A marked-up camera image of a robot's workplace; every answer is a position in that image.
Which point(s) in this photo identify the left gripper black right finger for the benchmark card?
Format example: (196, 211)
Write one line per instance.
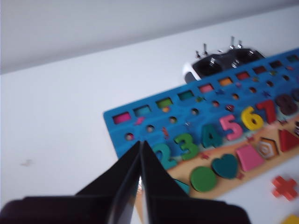
(158, 179)

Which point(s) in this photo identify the teal heart block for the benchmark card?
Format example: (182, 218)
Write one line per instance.
(225, 166)

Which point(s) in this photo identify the pink trapezoid block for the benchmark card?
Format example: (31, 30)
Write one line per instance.
(250, 157)

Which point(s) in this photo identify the orange cross block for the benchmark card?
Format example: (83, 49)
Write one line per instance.
(284, 188)

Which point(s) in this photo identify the dark teal number four piece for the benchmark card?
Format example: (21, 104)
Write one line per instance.
(211, 137)

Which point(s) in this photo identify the green number three piece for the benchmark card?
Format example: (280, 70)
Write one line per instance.
(187, 145)

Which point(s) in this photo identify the black white radio controller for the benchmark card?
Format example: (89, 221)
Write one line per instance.
(217, 65)

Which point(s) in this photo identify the pink number five piece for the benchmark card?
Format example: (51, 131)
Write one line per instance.
(231, 127)

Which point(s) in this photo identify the blue wooden number puzzle board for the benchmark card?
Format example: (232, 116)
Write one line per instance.
(144, 116)

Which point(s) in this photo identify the red number seven piece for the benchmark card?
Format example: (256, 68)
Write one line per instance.
(268, 110)

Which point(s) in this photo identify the yellow number six piece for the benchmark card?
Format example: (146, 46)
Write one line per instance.
(252, 119)

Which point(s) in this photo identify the yellow pentagon block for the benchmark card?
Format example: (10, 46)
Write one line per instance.
(292, 220)

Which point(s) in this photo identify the green circle block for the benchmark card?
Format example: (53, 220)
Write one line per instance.
(203, 179)

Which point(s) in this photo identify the teal number two piece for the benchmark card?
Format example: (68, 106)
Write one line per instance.
(167, 156)

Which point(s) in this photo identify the teal square block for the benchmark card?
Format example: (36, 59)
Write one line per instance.
(183, 186)

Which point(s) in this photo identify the brown number eight piece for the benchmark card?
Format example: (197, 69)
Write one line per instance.
(286, 103)

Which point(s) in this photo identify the red triangle block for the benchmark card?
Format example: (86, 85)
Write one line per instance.
(288, 141)

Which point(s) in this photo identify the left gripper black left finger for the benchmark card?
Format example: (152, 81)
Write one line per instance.
(109, 184)

